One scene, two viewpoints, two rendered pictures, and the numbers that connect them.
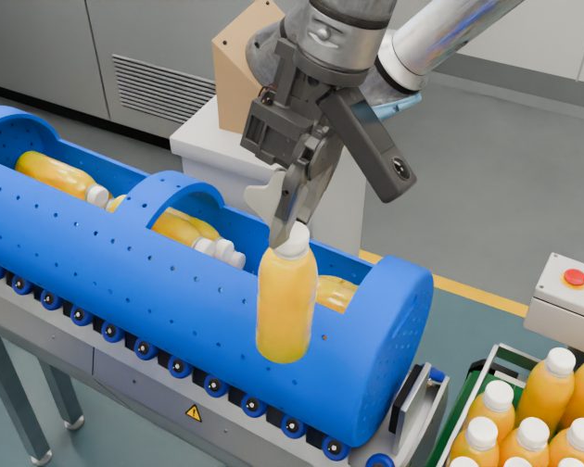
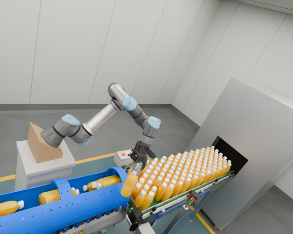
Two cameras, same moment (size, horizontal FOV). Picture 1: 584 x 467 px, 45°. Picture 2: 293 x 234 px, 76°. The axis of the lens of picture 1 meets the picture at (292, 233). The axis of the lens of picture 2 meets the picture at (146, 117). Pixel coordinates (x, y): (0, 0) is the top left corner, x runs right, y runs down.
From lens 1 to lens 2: 1.02 m
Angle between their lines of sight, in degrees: 64
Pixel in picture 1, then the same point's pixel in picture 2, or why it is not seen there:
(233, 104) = (43, 155)
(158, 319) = (85, 213)
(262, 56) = (52, 140)
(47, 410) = not seen: outside the picture
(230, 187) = (45, 177)
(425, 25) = (97, 122)
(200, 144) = (38, 170)
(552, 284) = (122, 157)
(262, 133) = (139, 159)
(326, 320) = (121, 185)
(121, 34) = not seen: outside the picture
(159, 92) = not seen: outside the picture
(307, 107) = (143, 151)
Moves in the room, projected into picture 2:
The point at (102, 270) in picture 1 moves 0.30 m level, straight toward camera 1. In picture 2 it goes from (66, 214) to (117, 229)
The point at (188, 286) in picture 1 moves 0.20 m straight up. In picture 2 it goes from (92, 200) to (101, 177)
